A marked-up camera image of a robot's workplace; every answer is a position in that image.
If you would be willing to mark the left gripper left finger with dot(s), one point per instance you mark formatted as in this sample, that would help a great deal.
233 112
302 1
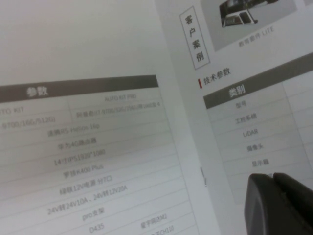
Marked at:
264 208

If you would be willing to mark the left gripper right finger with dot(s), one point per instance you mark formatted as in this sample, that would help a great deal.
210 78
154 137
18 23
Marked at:
300 208

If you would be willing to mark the white product catalogue book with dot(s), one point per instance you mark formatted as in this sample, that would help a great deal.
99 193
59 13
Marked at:
110 134

